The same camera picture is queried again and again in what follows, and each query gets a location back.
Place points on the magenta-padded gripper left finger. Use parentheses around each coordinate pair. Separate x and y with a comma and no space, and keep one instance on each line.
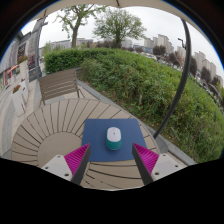
(77,159)

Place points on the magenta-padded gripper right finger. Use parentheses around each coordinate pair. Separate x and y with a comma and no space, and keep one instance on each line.
(146,159)

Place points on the white and teal computer mouse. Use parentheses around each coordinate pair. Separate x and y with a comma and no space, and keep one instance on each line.
(114,136)

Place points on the blue mouse pad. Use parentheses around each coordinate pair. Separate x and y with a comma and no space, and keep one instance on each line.
(96,140)

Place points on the brown slatted chair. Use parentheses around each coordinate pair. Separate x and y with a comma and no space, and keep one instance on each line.
(58,85)

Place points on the white planter with orange flowers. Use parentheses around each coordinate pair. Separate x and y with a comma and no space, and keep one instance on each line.
(19,101)

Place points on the dark curved parasol pole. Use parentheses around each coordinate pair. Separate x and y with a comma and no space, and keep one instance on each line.
(183,76)

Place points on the white planter with pink flowers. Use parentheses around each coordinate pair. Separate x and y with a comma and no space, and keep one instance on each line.
(23,71)

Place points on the grey sign pillar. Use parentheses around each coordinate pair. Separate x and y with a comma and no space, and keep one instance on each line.
(33,50)

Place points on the distant high-rise buildings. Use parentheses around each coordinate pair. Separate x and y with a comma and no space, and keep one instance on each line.
(163,40)

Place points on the thin-crowned tree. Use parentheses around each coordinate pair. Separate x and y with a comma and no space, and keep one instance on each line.
(75,38)

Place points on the grey storefront building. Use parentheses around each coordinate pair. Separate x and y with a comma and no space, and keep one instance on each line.
(11,56)

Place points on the round-crowned tree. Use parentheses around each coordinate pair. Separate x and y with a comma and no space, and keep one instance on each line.
(118,25)

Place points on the beige parasol canopy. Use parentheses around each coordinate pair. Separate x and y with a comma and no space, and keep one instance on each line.
(83,2)

